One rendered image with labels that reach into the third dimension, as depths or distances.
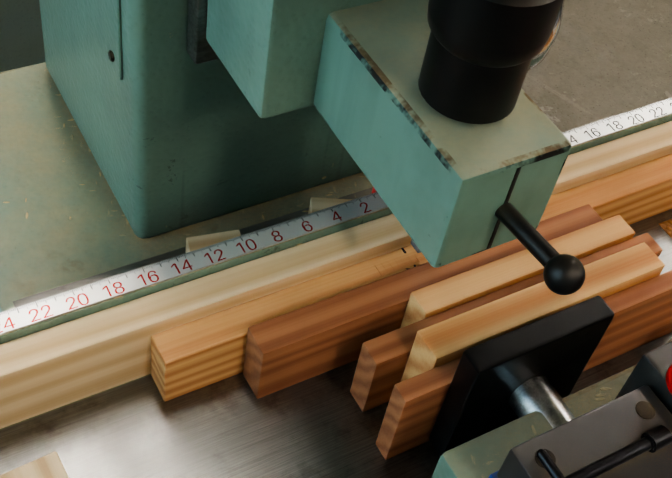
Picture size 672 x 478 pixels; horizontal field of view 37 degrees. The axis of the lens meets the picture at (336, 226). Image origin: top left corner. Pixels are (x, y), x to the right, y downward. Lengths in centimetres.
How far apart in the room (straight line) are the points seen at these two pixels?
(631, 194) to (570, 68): 168
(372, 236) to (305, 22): 14
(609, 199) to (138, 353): 32
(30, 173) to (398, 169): 39
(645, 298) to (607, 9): 202
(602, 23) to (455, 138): 206
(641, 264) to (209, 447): 27
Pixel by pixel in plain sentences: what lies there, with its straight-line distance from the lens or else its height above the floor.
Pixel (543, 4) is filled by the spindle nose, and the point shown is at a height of 115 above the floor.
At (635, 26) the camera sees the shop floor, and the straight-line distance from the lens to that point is 258.
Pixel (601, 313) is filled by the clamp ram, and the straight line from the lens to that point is 56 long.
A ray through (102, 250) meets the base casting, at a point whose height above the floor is 80.
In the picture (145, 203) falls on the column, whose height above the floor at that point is 85.
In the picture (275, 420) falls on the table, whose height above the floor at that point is 90.
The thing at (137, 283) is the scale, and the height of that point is 96.
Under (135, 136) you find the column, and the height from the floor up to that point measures 91.
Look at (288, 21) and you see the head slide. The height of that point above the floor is 107.
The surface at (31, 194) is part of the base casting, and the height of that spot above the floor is 80.
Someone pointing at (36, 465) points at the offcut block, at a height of 94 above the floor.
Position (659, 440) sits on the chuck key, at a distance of 50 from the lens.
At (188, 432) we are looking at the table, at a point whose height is 90.
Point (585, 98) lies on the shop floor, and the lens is 231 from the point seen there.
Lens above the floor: 141
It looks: 48 degrees down
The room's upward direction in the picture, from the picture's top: 11 degrees clockwise
